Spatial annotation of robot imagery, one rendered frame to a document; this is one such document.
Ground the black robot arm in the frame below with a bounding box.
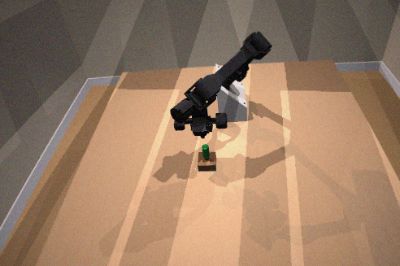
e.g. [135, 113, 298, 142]
[170, 32, 272, 136]

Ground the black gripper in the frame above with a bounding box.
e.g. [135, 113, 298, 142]
[174, 108, 227, 131]

